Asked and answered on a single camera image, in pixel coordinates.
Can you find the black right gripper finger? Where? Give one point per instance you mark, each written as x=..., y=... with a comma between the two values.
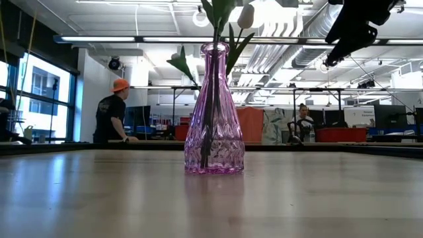
x=345, y=28
x=357, y=39

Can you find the artificial tulip with green leaves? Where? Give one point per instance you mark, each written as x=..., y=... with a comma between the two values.
x=219, y=13

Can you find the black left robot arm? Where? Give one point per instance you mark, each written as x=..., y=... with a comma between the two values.
x=10, y=132

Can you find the black background robot arm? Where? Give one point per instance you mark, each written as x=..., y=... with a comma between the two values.
x=295, y=134

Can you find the purple glass vase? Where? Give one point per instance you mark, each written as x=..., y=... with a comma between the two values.
x=215, y=139

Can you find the white printed sign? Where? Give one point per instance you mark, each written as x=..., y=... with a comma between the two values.
x=359, y=116

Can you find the black computer monitor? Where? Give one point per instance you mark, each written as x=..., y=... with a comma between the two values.
x=137, y=115
x=390, y=116

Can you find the person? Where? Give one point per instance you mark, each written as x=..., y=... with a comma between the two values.
x=110, y=115
x=302, y=115

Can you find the large red plastic bin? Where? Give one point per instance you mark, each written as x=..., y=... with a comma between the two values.
x=340, y=135

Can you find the white artificial tulip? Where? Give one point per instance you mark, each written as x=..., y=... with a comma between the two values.
x=246, y=16

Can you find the leaf patterned cloth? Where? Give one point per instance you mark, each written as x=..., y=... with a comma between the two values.
x=276, y=127

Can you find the orange cloth panel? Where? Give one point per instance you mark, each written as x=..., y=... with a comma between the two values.
x=251, y=124

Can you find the artificial flower green leaf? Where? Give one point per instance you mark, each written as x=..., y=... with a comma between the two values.
x=180, y=63

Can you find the small red plastic bin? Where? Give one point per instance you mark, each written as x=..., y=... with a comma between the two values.
x=181, y=132

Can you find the orange cap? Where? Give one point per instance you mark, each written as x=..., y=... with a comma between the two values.
x=119, y=84

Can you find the long ceiling light bar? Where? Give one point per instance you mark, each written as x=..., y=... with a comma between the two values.
x=99, y=39

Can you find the black tripod stand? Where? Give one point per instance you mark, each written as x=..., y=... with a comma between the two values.
x=53, y=109

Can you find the white jug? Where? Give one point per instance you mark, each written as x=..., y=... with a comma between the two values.
x=28, y=133

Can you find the black table edge rail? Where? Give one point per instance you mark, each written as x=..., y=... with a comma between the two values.
x=99, y=147

